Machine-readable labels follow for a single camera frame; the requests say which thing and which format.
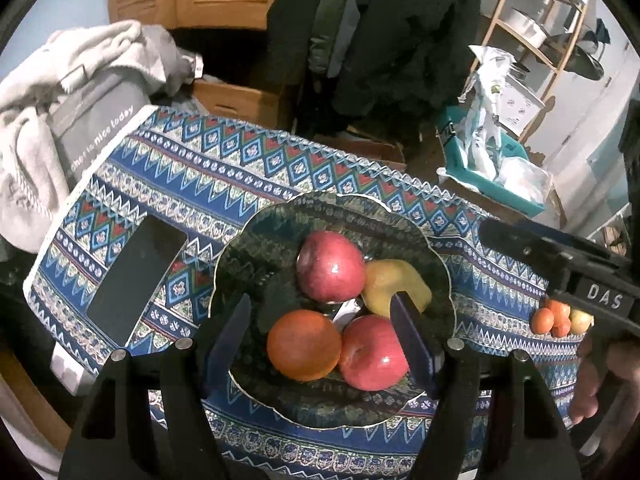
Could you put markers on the long black coat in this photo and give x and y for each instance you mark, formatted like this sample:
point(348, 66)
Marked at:
point(410, 35)

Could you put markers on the clear plastic bag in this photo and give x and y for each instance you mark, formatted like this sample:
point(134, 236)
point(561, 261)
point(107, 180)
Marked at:
point(525, 175)

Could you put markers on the red apple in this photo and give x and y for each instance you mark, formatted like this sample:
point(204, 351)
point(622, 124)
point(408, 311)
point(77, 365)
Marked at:
point(374, 352)
point(331, 266)

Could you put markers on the white pot with lid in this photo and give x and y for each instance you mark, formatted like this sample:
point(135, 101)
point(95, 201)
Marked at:
point(527, 22)

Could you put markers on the wooden base drawer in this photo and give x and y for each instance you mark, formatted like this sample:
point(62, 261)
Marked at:
point(235, 100)

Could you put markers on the blue patterned tablecloth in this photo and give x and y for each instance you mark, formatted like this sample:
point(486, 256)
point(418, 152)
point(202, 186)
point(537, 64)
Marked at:
point(210, 170)

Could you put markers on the grey jacket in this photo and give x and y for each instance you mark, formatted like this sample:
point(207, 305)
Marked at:
point(330, 20)

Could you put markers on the light grey garment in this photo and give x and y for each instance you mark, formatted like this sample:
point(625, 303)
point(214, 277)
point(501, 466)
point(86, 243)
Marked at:
point(170, 60)

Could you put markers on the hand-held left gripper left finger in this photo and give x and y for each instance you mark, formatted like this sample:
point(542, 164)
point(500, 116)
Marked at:
point(230, 335)

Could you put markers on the white lattice basket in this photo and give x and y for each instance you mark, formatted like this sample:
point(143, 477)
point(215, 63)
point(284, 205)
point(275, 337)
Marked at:
point(522, 105)

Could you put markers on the person's right hand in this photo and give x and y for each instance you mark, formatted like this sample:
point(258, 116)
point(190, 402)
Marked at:
point(587, 375)

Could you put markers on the dark hanging bags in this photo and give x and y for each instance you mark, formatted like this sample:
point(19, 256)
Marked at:
point(590, 45)

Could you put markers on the teal plastic crate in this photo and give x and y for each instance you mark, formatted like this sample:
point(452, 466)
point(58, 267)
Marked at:
point(500, 187)

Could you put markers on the green glass bowl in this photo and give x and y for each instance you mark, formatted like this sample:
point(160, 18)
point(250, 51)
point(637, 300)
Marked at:
point(270, 240)

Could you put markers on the black jacket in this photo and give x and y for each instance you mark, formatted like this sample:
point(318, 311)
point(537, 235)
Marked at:
point(290, 25)

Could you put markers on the white printed bag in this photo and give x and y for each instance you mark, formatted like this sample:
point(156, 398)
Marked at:
point(485, 110)

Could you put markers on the large orange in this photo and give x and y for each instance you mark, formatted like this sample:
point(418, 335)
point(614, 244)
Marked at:
point(304, 344)

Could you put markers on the large cardboard box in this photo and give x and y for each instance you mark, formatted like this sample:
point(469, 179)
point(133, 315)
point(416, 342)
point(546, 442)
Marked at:
point(552, 207)

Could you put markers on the grey printed cushion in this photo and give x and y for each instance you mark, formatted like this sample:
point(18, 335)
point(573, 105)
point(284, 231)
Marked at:
point(95, 115)

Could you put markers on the steel pot with dark lid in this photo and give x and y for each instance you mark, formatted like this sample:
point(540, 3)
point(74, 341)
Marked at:
point(520, 70)

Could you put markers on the pile of grey white clothes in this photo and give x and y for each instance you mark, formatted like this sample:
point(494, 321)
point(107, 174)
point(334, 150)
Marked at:
point(30, 160)

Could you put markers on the cardboard box with red label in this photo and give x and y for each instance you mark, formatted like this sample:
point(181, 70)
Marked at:
point(370, 150)

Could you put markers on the black smartphone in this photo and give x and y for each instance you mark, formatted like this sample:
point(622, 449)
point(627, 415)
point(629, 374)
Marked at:
point(135, 275)

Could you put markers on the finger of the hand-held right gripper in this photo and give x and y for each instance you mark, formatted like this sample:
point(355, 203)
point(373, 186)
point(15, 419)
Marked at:
point(585, 242)
point(520, 247)

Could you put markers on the yellow apple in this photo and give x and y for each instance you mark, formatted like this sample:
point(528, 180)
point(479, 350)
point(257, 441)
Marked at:
point(580, 321)

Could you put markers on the wooden shelf rack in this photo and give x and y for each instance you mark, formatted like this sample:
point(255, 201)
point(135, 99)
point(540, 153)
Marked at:
point(498, 7)

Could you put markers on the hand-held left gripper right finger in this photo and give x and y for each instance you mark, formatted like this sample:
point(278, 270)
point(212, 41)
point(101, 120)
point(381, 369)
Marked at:
point(415, 345)

